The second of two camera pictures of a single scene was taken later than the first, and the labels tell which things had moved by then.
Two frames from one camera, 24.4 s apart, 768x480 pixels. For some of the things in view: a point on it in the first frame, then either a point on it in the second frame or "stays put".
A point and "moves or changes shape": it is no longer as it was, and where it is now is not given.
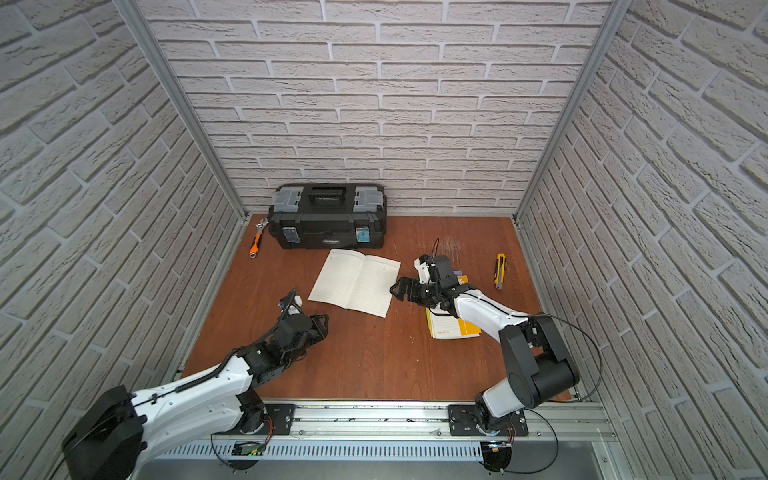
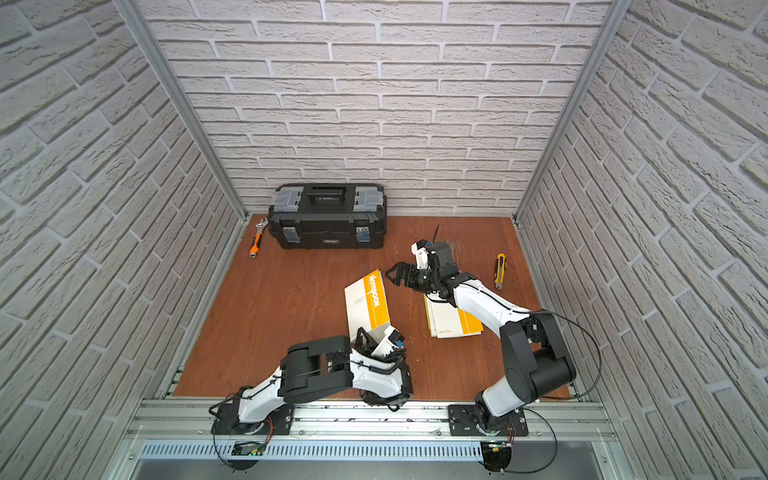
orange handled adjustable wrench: (258, 237) stays put
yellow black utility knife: (500, 271) stays put
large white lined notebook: (357, 282) moves or changes shape
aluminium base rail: (397, 442) stays put
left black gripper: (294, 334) -> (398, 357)
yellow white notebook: (446, 326) stays put
